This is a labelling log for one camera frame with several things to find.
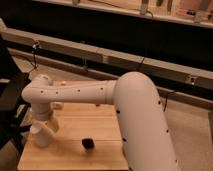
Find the pale yellow gripper tool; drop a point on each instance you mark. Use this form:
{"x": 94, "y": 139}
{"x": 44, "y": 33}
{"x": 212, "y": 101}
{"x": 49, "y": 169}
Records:
{"x": 51, "y": 125}

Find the white ceramic cup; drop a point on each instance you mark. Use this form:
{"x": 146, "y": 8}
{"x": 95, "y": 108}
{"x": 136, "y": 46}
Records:
{"x": 42, "y": 136}

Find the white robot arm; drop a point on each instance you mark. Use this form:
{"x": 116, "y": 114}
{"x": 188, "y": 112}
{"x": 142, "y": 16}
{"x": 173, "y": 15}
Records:
{"x": 144, "y": 130}

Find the black eraser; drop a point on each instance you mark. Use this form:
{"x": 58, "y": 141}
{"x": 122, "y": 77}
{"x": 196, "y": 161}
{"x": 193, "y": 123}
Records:
{"x": 88, "y": 143}

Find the white plastic bottle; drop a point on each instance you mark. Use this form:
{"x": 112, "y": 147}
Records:
{"x": 59, "y": 105}

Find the black chair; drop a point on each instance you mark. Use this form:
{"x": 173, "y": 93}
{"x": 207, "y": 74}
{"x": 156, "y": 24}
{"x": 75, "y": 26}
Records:
{"x": 13, "y": 107}

